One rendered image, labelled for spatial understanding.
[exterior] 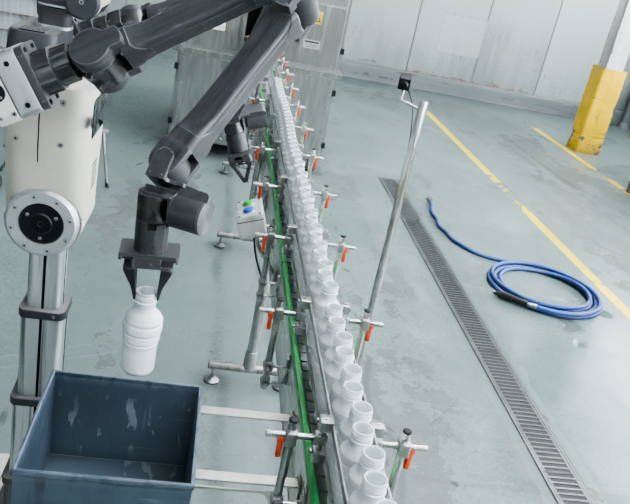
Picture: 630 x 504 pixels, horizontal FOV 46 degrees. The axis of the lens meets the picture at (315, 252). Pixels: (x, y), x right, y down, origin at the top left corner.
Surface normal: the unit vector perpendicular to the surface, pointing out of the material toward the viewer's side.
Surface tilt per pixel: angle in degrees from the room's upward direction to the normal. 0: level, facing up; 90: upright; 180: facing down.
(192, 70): 90
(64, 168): 101
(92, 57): 52
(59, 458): 0
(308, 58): 90
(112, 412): 90
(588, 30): 90
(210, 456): 0
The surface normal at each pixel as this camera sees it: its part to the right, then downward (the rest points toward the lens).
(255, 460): 0.19, -0.90
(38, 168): 0.06, 0.57
